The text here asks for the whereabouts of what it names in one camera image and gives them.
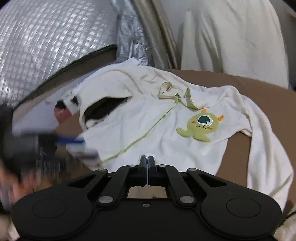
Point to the white hoodie with green trim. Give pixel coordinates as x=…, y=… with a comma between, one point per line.
x=143, y=115

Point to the beige curtain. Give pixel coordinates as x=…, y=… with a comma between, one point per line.
x=159, y=34

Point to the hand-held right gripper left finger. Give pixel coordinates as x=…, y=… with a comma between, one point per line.
x=143, y=165

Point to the person's left hand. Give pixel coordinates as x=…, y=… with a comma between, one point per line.
x=13, y=185

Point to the quilted silver insulation sheet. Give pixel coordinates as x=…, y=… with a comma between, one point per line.
x=46, y=34

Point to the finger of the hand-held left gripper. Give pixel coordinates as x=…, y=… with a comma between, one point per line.
x=85, y=154
x=71, y=140

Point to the white cover cloth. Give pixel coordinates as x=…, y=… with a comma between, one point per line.
x=231, y=34

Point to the crumpled white garment pile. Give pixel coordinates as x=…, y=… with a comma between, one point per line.
x=71, y=105

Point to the fluffy white striped garment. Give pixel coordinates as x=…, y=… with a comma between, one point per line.
x=288, y=228

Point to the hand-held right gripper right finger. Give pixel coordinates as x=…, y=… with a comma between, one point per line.
x=151, y=165

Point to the black cloth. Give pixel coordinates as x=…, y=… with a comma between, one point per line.
x=60, y=104

